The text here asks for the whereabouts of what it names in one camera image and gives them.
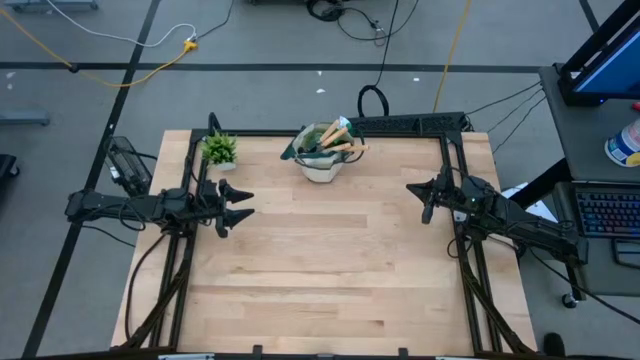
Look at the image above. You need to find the yellow hanging cord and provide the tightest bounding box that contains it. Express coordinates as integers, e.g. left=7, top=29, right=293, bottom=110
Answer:
left=432, top=0, right=474, bottom=114

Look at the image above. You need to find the gray equipment cart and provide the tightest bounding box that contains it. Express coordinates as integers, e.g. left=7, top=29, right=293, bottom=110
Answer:
left=537, top=64, right=640, bottom=309

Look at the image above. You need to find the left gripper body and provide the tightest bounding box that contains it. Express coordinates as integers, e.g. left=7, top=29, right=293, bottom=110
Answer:
left=196, top=179, right=226, bottom=224

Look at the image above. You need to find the white paper sheet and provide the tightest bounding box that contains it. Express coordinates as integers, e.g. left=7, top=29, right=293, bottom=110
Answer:
left=499, top=187, right=549, bottom=224

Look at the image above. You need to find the black hanging cable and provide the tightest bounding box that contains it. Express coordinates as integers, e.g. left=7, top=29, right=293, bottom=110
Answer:
left=356, top=0, right=401, bottom=119

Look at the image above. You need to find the black computer monitor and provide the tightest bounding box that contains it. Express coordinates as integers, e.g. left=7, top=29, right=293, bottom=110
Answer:
left=557, top=0, right=640, bottom=107

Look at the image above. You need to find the black aluminium table frame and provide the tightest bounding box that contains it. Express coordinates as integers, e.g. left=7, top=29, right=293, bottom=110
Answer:
left=119, top=110, right=541, bottom=360

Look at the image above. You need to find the black perforated cable tray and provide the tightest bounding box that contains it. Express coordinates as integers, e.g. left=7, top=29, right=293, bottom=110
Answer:
left=347, top=112, right=469, bottom=135

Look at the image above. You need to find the yellow floor extension cable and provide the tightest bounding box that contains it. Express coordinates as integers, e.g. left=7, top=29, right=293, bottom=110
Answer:
left=0, top=7, right=199, bottom=89

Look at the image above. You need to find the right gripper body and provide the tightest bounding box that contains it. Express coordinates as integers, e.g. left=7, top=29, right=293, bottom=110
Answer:
left=432, top=166, right=469, bottom=214

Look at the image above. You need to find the black chair base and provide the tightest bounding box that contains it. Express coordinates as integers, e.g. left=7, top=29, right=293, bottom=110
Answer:
left=0, top=153, right=21, bottom=179

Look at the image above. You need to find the black floor cable bundle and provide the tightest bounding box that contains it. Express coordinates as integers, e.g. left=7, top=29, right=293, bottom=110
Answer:
left=304, top=0, right=389, bottom=45

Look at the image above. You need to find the beige green gardening tote bag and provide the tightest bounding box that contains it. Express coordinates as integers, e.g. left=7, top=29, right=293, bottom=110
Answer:
left=279, top=117, right=371, bottom=185

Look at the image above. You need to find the gray furniture base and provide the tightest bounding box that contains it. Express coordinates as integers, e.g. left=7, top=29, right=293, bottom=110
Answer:
left=4, top=0, right=99, bottom=12
left=0, top=110, right=51, bottom=127

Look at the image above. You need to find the white floor cable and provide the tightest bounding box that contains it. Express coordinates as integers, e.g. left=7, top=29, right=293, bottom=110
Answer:
left=44, top=0, right=198, bottom=49

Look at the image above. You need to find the white blue wipes canister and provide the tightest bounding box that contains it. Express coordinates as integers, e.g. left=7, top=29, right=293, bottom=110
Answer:
left=603, top=118, right=640, bottom=169

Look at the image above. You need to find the black backlit keyboard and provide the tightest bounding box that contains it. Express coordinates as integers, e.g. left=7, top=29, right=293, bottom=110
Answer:
left=574, top=189, right=640, bottom=239

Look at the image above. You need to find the black mesh box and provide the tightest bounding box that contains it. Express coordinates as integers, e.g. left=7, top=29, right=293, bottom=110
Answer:
left=103, top=135, right=154, bottom=197

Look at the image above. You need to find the artificial plant in white pot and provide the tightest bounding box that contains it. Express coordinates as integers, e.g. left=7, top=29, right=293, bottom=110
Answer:
left=199, top=129, right=240, bottom=172

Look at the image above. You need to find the green plastic spray bottle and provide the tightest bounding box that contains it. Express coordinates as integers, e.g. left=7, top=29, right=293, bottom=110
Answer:
left=299, top=115, right=354, bottom=151

